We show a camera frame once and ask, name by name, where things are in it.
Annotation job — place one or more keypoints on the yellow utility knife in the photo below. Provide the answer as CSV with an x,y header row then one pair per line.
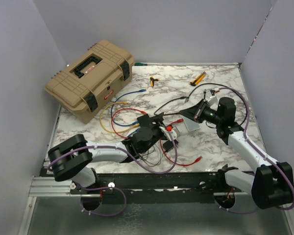
x,y
198,79

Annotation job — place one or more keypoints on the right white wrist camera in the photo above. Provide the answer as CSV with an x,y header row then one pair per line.
x,y
212,96

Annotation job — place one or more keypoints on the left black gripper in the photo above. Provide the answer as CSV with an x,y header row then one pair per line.
x,y
158,120

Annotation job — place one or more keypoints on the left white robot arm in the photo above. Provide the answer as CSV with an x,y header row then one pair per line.
x,y
69,159

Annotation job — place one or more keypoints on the green handled screwdriver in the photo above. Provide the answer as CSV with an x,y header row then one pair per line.
x,y
140,64

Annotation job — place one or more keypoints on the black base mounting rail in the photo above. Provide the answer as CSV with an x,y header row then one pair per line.
x,y
147,188

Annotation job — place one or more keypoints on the tan plastic toolbox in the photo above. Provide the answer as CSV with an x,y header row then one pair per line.
x,y
88,84

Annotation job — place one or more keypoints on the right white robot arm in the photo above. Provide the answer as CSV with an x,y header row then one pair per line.
x,y
272,184

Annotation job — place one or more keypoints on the white grey device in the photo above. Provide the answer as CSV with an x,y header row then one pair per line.
x,y
190,124

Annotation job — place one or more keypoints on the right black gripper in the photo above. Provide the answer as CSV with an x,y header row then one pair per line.
x,y
196,112

